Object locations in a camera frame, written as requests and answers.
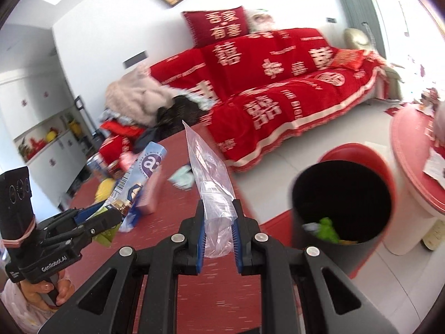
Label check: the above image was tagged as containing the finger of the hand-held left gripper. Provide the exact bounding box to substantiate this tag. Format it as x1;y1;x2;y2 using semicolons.
75;210;123;247
71;203;108;225

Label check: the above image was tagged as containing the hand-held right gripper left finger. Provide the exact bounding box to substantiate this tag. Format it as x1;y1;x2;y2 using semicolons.
49;198;206;334

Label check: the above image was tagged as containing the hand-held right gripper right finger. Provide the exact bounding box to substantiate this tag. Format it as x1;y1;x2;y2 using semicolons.
232;198;400;334

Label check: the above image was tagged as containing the yellow wrapper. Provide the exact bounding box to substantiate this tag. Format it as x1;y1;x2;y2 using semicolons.
95;178;117;204

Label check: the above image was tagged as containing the pink packet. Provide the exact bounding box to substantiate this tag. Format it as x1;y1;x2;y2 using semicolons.
137;174;162;214

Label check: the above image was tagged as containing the blue white foil packet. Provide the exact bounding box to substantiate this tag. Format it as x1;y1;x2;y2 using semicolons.
94;141;168;234

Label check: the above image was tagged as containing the clear plastic bag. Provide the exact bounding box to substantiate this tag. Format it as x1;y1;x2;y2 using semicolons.
182;120;237;259

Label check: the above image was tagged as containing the pale green wrapper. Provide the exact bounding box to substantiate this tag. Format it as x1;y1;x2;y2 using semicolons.
168;165;195;192

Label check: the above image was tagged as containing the white paper wrapper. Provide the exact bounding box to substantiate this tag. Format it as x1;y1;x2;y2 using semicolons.
302;223;322;239

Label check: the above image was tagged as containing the green plastic bag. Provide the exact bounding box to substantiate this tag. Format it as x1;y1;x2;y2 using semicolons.
318;217;341;244

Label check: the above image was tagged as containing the black trash bin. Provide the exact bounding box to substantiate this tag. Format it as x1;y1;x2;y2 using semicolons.
290;160;393;281

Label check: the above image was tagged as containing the person's left hand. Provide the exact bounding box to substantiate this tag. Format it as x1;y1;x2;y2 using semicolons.
21;272;75;310

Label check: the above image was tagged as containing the tall blue drink can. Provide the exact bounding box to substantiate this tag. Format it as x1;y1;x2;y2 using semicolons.
86;155;107;181

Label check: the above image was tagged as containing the white cabinet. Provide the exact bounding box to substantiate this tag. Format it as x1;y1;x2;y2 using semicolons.
14;111;101;195

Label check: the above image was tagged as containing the red paper ornament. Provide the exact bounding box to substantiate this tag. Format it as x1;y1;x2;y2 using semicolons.
17;136;47;162

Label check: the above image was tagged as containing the beige fluffy coat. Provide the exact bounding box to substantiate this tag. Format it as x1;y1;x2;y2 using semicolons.
105;65;181;126

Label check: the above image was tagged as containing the black clothing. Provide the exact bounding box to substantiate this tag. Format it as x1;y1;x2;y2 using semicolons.
134;95;206;154

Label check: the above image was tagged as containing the red covered sofa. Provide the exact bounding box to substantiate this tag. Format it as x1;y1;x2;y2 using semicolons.
99;28;388;173

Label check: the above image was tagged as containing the round red side table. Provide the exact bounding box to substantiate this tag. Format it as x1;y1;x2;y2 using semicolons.
389;106;445;254

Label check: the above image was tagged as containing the small red embroidered cushion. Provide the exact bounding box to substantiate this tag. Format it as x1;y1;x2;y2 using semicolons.
328;49;369;72

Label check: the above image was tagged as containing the large red printed pillow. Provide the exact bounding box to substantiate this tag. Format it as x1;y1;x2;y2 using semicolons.
182;6;251;47

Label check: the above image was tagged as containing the white printed pillow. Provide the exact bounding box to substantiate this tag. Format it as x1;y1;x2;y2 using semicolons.
245;9;279;35

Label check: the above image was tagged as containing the beige leather armchair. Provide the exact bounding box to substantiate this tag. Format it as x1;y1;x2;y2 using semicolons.
342;27;406;100

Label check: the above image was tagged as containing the grey-green curtain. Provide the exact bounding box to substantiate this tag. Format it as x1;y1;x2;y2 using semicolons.
330;0;386;60

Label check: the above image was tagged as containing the grey wall switch panel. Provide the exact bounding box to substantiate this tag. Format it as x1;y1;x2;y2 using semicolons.
123;51;148;68

